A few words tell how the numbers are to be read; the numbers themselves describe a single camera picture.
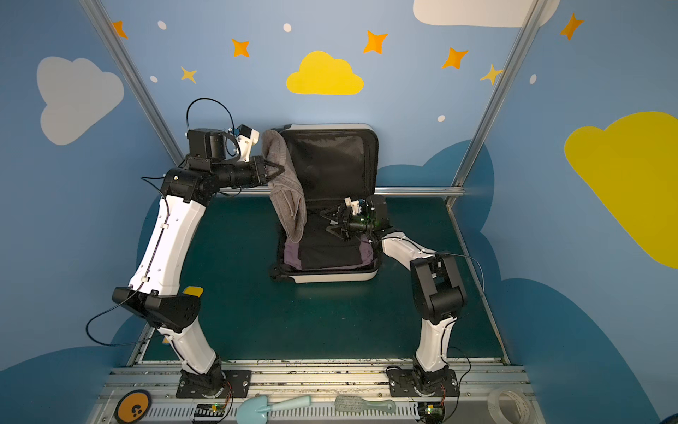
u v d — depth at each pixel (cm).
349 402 70
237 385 74
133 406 70
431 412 73
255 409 69
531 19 71
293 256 95
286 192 72
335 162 96
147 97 86
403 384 74
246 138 62
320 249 97
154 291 44
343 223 79
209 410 73
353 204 88
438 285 52
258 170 60
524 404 70
